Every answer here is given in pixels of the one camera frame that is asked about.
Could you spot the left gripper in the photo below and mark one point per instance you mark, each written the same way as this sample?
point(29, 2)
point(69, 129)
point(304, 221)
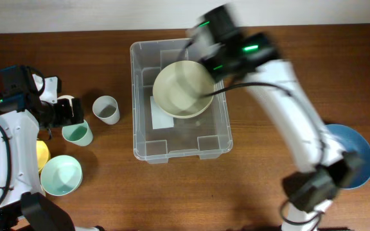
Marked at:
point(67, 118)

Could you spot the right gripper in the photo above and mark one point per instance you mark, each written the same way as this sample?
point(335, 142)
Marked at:
point(216, 70)

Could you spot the cream cup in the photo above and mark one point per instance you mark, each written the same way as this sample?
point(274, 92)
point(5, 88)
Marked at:
point(65, 97)

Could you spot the cream plate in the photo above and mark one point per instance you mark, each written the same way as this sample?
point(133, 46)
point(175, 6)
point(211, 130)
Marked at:
point(185, 110)
point(183, 80)

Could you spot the blue plate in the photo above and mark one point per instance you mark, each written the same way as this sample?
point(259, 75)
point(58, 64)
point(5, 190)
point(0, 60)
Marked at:
point(353, 141)

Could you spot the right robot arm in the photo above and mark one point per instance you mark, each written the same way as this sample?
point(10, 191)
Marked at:
point(254, 63)

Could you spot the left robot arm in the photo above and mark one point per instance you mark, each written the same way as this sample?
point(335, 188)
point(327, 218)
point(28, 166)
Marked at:
point(28, 104)

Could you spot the clear plastic storage container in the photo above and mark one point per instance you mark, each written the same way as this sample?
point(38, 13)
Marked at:
point(207, 135)

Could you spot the mint green cup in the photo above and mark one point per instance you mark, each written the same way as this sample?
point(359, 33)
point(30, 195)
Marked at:
point(78, 134)

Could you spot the grey cup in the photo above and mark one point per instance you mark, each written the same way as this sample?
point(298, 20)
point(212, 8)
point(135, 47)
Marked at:
point(106, 109)

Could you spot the yellow small bowl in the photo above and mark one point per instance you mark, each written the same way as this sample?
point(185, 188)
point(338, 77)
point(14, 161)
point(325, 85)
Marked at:
point(43, 155)

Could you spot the mint green small bowl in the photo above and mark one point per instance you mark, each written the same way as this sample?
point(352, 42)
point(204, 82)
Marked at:
point(61, 175)

